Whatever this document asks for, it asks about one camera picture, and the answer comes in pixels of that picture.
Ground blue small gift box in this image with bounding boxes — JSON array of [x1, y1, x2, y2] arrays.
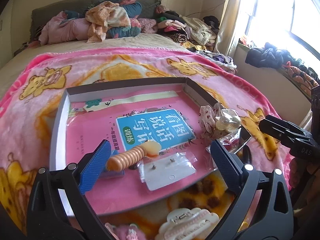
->
[[100, 148, 126, 179]]

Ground brown leather hair clip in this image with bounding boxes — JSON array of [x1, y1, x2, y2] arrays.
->
[[242, 145, 252, 164]]

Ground red ball earrings card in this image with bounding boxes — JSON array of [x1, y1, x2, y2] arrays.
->
[[205, 126, 252, 154]]

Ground dotted lace bow scrunchie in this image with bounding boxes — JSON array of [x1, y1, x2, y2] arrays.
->
[[199, 102, 227, 139]]

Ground orange spiral hair clip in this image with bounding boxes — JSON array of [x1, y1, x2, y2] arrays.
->
[[106, 141, 162, 172]]

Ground stud earrings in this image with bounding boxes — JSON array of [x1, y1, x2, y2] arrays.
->
[[138, 152, 196, 191]]

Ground cream claw hair clip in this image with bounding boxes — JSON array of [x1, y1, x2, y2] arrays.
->
[[155, 207, 220, 240]]

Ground pink pompom hair clip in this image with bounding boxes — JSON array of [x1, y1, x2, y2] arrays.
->
[[105, 223, 147, 240]]

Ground orange patterned cloth on windowsill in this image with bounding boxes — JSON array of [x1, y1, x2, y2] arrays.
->
[[281, 62, 319, 99]]

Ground pink and blue book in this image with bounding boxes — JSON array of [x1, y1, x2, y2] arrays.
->
[[66, 87, 214, 215]]

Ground dark shallow cardboard box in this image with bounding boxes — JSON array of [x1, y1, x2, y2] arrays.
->
[[48, 77, 252, 217]]

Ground pink cartoon fleece blanket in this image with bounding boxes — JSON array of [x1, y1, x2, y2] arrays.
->
[[1, 47, 291, 231]]

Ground dark jacket on windowsill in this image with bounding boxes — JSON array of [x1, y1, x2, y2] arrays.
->
[[245, 42, 309, 73]]

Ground window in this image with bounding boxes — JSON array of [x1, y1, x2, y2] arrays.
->
[[239, 0, 319, 69]]

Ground pile of clothes right side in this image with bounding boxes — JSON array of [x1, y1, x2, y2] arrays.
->
[[155, 5, 220, 51]]

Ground cream curtain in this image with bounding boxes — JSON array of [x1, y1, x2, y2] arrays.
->
[[215, 0, 241, 57]]

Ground pile of bedding and clothes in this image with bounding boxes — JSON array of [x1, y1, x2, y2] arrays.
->
[[37, 0, 158, 46]]

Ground dark green headboard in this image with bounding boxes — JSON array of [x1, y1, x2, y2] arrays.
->
[[29, 0, 162, 42]]

